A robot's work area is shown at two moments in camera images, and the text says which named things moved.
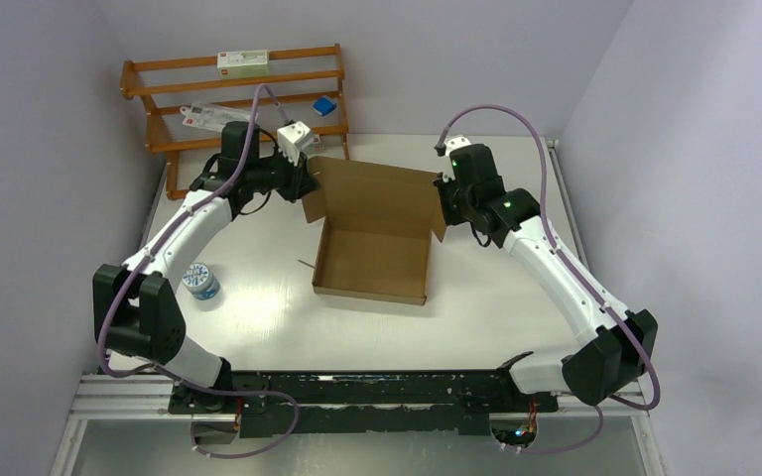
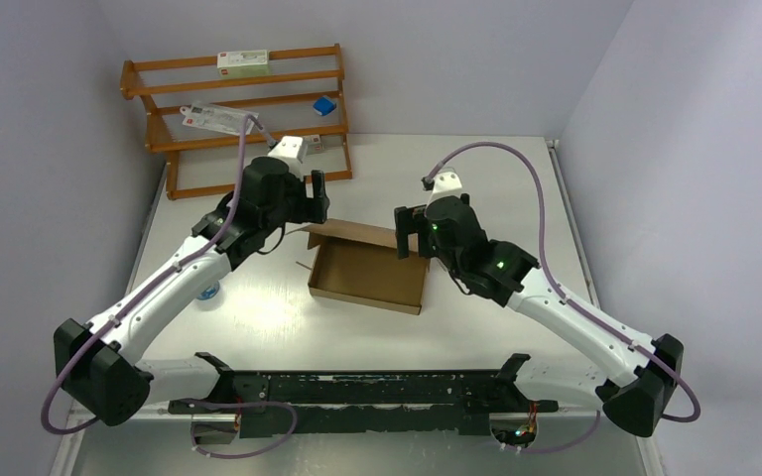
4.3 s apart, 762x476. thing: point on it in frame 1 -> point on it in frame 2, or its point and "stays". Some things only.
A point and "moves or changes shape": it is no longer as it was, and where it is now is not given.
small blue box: x=324 y=106 stays
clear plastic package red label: x=210 y=116 stays
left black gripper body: x=279 y=175 -> x=297 y=207
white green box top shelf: x=243 y=63 stays
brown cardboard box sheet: x=372 y=230 moves or changes shape
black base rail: x=362 y=403 stays
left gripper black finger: x=306 y=182 -> x=320 y=199
